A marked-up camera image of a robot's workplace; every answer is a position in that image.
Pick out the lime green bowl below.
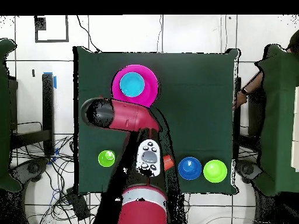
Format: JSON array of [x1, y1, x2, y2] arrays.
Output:
[[203, 159, 228, 184]]

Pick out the small light blue bowl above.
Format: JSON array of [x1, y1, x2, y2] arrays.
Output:
[[119, 71, 146, 98]]

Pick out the bundle of floor cables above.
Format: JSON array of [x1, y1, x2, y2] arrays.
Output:
[[10, 135, 94, 224]]

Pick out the dark green tablecloth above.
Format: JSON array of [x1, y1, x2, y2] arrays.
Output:
[[72, 45, 240, 195]]

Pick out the black square floor frame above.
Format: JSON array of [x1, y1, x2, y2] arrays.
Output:
[[34, 15, 70, 43]]

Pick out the orange ribbed cup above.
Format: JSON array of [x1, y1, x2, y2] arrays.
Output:
[[163, 155, 175, 173]]

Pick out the large pink bowl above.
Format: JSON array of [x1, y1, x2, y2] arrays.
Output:
[[111, 64, 159, 109]]

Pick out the dark blue bowl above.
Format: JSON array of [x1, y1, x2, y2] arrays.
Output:
[[178, 156, 203, 181]]

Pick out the cream boxes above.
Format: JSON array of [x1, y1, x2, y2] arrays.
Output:
[[290, 85, 299, 173]]

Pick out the black power box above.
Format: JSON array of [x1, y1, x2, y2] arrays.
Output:
[[65, 187, 91, 222]]

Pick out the person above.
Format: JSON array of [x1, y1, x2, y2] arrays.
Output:
[[285, 29, 299, 54]]

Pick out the black cable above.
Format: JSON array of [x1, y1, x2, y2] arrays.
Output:
[[76, 15, 102, 54]]

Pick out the black stand with blue tape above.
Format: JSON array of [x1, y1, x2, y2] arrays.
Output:
[[10, 72, 57, 156]]

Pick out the black upright post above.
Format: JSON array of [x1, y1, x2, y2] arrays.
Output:
[[232, 76, 242, 160]]

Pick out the green cloth side table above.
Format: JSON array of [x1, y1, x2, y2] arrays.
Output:
[[253, 43, 299, 197], [0, 38, 23, 193]]

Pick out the green cup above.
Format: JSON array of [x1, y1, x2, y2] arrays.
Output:
[[97, 149, 116, 168]]

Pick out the black office chair base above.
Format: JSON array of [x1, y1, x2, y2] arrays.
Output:
[[9, 157, 50, 187], [235, 159, 264, 185]]

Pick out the person's left hand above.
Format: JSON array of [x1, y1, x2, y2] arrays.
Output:
[[232, 90, 249, 111]]

